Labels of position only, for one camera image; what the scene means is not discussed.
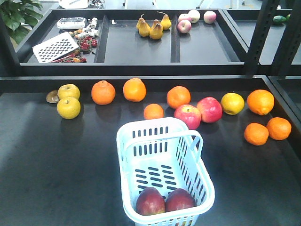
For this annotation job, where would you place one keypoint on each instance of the light blue plastic basket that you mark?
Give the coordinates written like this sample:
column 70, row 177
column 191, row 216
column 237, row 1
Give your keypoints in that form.
column 164, row 154

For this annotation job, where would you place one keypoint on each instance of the red yellow apple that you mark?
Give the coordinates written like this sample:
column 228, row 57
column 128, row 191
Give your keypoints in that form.
column 150, row 202
column 179, row 199

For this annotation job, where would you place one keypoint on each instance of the red yellow apple front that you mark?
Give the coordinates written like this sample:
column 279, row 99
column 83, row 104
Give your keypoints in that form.
column 179, row 199

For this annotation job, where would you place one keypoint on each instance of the small orange near apples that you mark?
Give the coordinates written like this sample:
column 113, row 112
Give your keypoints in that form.
column 153, row 111

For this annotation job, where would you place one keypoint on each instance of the orange behind red apples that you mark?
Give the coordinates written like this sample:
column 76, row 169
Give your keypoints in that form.
column 178, row 96

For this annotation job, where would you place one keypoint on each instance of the brown pear three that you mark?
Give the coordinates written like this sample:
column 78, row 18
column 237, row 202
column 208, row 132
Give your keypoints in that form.
column 155, row 22

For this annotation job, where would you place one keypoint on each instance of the orange back row right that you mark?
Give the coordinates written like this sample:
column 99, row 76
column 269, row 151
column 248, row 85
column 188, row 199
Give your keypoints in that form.
column 134, row 90

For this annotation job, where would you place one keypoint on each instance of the orange row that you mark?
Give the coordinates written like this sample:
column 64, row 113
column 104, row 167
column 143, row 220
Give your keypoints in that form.
column 134, row 90
column 103, row 93

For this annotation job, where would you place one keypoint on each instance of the large red apple left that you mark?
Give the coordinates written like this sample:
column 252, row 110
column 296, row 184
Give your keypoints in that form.
column 190, row 115

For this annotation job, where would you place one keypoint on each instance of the large red apple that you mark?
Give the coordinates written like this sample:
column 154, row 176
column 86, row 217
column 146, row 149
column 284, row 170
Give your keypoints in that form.
column 211, row 109
column 190, row 115

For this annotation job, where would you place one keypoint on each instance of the orange back row left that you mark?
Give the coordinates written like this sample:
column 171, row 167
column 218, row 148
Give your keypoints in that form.
column 103, row 93

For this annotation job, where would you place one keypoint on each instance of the large red apple right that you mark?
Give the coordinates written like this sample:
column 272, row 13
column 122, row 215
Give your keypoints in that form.
column 211, row 109

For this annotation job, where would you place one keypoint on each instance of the brown pear two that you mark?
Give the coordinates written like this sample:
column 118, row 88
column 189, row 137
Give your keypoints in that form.
column 156, row 32

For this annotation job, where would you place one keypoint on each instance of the yellow-green pear-apple front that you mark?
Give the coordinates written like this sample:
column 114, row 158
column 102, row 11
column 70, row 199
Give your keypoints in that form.
column 68, row 108

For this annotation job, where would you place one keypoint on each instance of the yellow-green pear-apple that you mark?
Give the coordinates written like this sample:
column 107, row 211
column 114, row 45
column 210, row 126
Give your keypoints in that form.
column 68, row 90
column 68, row 108

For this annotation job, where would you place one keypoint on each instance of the yellow round citrus fruit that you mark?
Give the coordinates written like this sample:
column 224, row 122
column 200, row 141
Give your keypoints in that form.
column 232, row 103

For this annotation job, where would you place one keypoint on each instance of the brown pear one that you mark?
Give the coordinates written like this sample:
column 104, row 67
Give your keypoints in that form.
column 143, row 27

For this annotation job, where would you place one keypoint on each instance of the yellow-green pear-apple back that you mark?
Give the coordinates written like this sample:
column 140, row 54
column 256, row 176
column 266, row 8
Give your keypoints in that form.
column 68, row 90

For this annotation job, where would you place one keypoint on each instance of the brown pear four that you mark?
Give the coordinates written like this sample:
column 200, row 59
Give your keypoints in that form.
column 165, row 21

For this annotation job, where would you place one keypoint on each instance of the pink apple upper tray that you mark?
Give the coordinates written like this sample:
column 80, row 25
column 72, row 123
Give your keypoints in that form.
column 184, row 26

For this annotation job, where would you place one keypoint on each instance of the brown mushroom slice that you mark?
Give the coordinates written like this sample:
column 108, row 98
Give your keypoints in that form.
column 52, row 97

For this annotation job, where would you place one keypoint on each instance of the wooden black produce stand left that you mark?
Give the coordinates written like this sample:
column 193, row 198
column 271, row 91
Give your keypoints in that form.
column 60, row 172

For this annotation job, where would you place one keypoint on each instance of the small orange left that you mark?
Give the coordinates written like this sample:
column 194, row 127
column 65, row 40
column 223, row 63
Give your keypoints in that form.
column 256, row 134

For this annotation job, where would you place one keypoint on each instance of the pale pink apple upper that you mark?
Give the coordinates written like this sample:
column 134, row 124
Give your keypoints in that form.
column 194, row 15

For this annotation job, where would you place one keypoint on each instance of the large orange with nub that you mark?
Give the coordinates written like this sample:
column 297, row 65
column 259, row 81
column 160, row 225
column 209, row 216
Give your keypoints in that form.
column 260, row 102

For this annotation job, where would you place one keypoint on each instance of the black upper display tray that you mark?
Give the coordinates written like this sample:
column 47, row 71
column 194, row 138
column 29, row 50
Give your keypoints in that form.
column 208, row 49

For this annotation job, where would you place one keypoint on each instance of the white perforated grater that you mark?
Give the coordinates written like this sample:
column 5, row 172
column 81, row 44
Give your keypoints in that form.
column 54, row 48

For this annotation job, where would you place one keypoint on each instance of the small orange right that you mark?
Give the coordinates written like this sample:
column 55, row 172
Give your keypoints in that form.
column 279, row 128

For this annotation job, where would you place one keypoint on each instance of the green avocado one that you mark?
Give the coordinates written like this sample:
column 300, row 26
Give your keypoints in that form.
column 278, row 20

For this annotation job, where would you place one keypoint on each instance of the potted green plant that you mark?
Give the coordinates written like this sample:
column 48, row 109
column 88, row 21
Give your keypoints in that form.
column 19, row 16

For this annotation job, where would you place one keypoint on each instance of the pink apple behind post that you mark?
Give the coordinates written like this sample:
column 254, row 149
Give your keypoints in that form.
column 209, row 17

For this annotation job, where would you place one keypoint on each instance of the black shelf upright post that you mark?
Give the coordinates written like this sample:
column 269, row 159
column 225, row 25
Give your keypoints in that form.
column 263, row 24
column 288, row 46

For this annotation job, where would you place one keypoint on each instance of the black shelf upright post right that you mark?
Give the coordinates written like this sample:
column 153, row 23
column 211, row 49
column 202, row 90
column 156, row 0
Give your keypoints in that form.
column 288, row 46

